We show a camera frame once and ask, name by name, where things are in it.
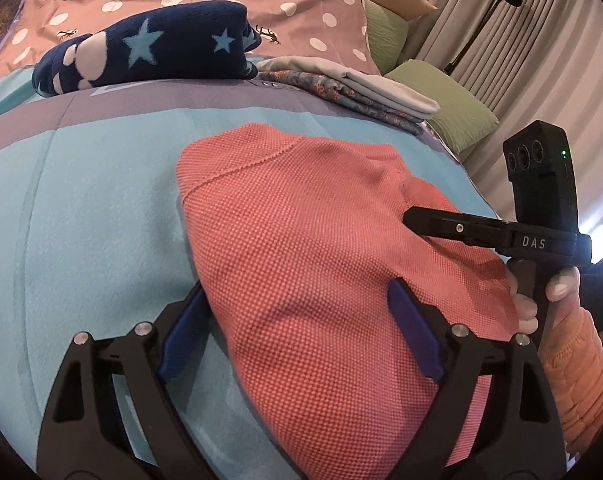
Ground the pink knit sweater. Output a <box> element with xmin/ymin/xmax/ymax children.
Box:
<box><xmin>175</xmin><ymin>124</ymin><xmax>518</xmax><ymax>479</ymax></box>

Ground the folded grey floral clothes stack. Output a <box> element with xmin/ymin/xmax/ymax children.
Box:
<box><xmin>256</xmin><ymin>56</ymin><xmax>440</xmax><ymax>136</ymax></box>

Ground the right hand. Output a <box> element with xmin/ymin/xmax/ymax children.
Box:
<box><xmin>507</xmin><ymin>259</ymin><xmax>580</xmax><ymax>335</ymax></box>

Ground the green cushion near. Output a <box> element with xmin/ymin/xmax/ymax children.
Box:
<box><xmin>386</xmin><ymin>58</ymin><xmax>500</xmax><ymax>156</ymax></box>

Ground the green cushion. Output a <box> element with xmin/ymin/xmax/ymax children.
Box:
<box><xmin>364</xmin><ymin>0</ymin><xmax>409</xmax><ymax>75</ymax></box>
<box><xmin>386</xmin><ymin>58</ymin><xmax>500</xmax><ymax>156</ymax></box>

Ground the blue patterned bed cover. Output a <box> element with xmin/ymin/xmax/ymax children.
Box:
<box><xmin>0</xmin><ymin>69</ymin><xmax>491</xmax><ymax>464</ymax></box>

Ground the green cushion far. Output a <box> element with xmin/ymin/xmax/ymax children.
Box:
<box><xmin>364</xmin><ymin>0</ymin><xmax>409</xmax><ymax>75</ymax></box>

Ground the black floor lamp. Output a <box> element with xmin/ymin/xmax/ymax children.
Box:
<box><xmin>443</xmin><ymin>0</ymin><xmax>524</xmax><ymax>76</ymax></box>

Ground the navy star fleece blanket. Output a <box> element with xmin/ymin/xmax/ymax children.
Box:
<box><xmin>31</xmin><ymin>0</ymin><xmax>261</xmax><ymax>96</ymax></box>

